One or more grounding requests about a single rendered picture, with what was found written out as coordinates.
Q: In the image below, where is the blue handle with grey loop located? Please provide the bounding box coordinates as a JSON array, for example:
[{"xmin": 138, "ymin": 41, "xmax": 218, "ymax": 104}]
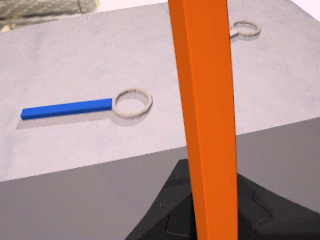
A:
[{"xmin": 20, "ymin": 87, "xmax": 152, "ymax": 120}]

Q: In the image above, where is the orange handle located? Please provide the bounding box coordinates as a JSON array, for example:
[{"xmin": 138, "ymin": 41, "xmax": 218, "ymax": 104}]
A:
[{"xmin": 167, "ymin": 0, "xmax": 239, "ymax": 240}]

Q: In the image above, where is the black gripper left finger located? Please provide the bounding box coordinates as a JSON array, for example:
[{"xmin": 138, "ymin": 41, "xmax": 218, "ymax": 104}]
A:
[{"xmin": 125, "ymin": 159, "xmax": 197, "ymax": 240}]

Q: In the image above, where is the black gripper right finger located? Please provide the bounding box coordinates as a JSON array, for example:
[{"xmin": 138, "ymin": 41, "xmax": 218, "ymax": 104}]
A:
[{"xmin": 237, "ymin": 173, "xmax": 320, "ymax": 240}]

